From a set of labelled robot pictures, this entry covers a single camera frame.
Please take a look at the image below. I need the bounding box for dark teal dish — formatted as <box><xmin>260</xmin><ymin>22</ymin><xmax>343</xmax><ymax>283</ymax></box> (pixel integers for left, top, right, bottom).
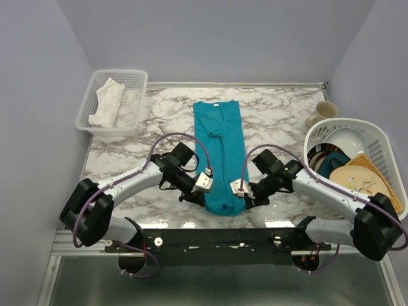
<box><xmin>307</xmin><ymin>143</ymin><xmax>351</xmax><ymax>179</ymax></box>

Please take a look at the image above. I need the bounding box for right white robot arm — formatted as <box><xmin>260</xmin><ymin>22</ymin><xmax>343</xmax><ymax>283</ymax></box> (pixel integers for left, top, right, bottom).
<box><xmin>238</xmin><ymin>149</ymin><xmax>407</xmax><ymax>261</ymax></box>

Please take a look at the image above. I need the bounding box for aluminium frame rail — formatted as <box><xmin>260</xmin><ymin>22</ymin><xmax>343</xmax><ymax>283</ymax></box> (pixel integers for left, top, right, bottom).
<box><xmin>50</xmin><ymin>224</ymin><xmax>391</xmax><ymax>256</ymax></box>

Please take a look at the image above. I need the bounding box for white crumpled cloth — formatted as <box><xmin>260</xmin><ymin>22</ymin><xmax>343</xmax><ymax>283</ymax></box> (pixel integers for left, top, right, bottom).
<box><xmin>89</xmin><ymin>77</ymin><xmax>125</xmax><ymax>128</ymax></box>

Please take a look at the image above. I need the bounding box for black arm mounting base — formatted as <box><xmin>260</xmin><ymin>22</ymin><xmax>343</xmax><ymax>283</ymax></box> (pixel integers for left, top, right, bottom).
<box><xmin>103</xmin><ymin>222</ymin><xmax>330</xmax><ymax>278</ymax></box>

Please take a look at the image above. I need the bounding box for beige bird plate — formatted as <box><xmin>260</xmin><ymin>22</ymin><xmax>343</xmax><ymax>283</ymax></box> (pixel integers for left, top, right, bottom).
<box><xmin>329</xmin><ymin>165</ymin><xmax>390</xmax><ymax>196</ymax></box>

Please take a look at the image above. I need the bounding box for cream ceramic mug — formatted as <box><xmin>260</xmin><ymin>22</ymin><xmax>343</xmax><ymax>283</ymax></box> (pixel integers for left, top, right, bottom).
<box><xmin>305</xmin><ymin>101</ymin><xmax>339</xmax><ymax>128</ymax></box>

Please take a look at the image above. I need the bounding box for teal t shirt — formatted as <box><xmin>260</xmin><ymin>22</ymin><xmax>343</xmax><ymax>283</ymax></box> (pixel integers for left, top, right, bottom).
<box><xmin>193</xmin><ymin>101</ymin><xmax>246</xmax><ymax>216</ymax></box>

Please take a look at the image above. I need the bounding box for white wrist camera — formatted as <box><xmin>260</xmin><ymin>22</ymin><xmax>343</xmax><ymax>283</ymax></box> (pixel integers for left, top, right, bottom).
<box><xmin>195</xmin><ymin>168</ymin><xmax>214</xmax><ymax>193</ymax></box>
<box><xmin>230</xmin><ymin>179</ymin><xmax>253</xmax><ymax>198</ymax></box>

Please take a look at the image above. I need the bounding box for white round dish basket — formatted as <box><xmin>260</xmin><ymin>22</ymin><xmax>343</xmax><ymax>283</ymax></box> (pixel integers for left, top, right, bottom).
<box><xmin>303</xmin><ymin>118</ymin><xmax>407</xmax><ymax>221</ymax></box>

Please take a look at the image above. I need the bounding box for white ceramic bowl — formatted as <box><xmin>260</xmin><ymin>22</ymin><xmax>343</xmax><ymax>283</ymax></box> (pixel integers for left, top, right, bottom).
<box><xmin>324</xmin><ymin>127</ymin><xmax>369</xmax><ymax>159</ymax></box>

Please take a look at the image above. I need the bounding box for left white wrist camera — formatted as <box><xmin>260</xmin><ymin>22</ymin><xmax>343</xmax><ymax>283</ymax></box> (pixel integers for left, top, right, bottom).
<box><xmin>195</xmin><ymin>168</ymin><xmax>214</xmax><ymax>193</ymax></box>

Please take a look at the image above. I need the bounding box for white perforated plastic basket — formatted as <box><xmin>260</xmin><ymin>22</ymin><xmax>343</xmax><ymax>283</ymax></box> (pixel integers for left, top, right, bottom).
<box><xmin>75</xmin><ymin>69</ymin><xmax>148</xmax><ymax>136</ymax></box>

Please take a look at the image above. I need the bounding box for woven wicker tray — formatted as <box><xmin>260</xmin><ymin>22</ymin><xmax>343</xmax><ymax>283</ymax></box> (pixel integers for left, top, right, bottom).
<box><xmin>346</xmin><ymin>153</ymin><xmax>405</xmax><ymax>215</ymax></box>

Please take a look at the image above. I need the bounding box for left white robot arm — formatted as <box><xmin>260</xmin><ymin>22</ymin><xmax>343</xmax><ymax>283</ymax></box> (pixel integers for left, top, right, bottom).
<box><xmin>59</xmin><ymin>143</ymin><xmax>213</xmax><ymax>252</ymax></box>

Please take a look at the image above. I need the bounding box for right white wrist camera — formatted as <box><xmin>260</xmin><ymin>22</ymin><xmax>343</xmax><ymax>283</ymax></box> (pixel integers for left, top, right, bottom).
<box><xmin>230</xmin><ymin>179</ymin><xmax>253</xmax><ymax>198</ymax></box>

